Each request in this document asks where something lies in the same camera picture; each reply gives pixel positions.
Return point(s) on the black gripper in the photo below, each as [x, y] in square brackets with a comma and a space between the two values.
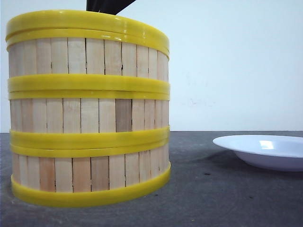
[107, 6]

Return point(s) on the woven bamboo steamer lid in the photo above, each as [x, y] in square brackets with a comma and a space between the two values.
[63, 23]

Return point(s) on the bamboo steamer basket dark slat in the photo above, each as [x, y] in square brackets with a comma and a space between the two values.
[88, 123]

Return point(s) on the bamboo steamer basket front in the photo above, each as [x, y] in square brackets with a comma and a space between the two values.
[89, 181]

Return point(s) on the white plate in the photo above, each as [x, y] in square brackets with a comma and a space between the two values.
[274, 152]

